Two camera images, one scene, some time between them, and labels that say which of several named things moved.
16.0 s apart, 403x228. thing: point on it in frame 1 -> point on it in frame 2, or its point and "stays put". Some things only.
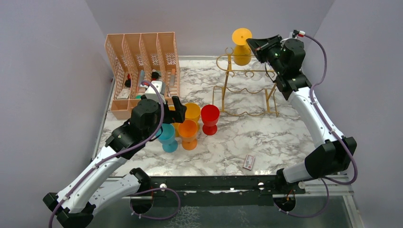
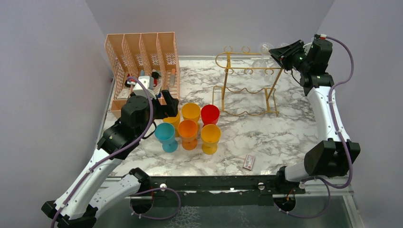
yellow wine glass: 242,51 -> 210,135
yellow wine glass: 193,112 stays put
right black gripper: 260,46 -> 283,54
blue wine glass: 169,145 stays put
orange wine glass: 187,131 stays put
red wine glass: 210,116 stays put
